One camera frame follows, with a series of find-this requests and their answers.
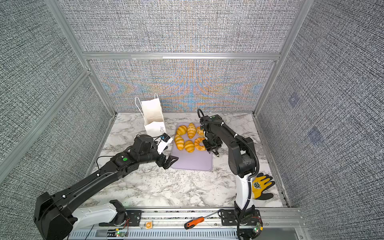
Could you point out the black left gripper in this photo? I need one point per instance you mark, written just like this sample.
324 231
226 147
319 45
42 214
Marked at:
167 164

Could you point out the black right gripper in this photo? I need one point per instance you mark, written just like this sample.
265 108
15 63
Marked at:
209 148

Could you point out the ring shaped bread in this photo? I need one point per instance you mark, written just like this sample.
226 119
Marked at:
199 144

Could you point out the twisted knot bread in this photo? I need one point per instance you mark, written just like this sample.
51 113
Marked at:
200 131

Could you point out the small oblong striped roll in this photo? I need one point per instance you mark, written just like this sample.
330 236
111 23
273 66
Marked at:
179 141

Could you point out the small round striped bun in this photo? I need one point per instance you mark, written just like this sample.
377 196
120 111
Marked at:
189 146

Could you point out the white paper gift bag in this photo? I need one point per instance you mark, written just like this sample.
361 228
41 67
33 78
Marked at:
152 113

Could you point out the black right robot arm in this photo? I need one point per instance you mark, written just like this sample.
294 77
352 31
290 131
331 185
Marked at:
242 159

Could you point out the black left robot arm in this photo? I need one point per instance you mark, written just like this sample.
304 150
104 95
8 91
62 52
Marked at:
54 214

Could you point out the lavender plastic tray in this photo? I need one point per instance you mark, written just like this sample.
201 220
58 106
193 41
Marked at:
198 160

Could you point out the croissant back middle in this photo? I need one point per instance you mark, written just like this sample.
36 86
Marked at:
191 130

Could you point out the small striped bun back left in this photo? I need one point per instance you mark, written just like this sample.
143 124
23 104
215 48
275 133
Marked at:
181 130

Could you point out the yellow work glove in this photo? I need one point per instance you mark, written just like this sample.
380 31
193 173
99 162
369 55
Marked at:
260 184

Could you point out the small orange tag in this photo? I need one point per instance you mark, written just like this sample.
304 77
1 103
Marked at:
149 225

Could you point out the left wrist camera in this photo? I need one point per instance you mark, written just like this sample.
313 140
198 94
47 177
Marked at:
165 140

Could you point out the orange handled screwdriver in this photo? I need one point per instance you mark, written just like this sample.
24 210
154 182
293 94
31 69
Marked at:
192 223

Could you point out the aluminium front rail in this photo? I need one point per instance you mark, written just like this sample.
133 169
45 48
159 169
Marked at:
168 224

